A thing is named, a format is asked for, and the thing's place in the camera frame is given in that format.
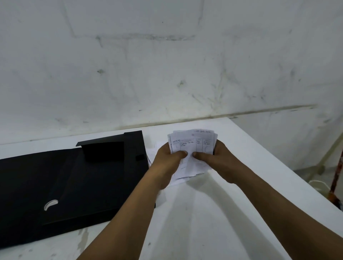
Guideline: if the person's right hand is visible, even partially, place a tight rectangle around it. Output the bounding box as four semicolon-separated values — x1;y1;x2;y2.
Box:
192;140;251;185

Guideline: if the red handled broom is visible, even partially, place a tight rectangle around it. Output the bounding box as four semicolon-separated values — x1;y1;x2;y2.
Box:
327;149;343;210

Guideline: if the black folder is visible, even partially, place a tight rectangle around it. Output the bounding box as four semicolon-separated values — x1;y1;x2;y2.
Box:
0;130;156;250

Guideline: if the person's left forearm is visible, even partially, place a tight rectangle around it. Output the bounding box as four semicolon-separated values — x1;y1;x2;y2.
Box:
76;172;164;260

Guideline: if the stack of white receipts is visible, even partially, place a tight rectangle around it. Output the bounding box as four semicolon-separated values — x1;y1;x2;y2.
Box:
146;129;218;187

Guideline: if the white coiled cable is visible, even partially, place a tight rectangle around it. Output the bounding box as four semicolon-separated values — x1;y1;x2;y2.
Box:
308;180;332;192

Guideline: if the beige wooden pole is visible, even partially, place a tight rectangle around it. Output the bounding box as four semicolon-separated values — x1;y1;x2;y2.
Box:
305;131;343;183

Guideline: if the person's right forearm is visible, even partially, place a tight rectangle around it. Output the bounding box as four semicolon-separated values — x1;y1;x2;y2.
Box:
233;170;343;260

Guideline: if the person's left hand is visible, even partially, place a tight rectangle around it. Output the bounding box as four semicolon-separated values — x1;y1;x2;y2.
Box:
146;142;188;191

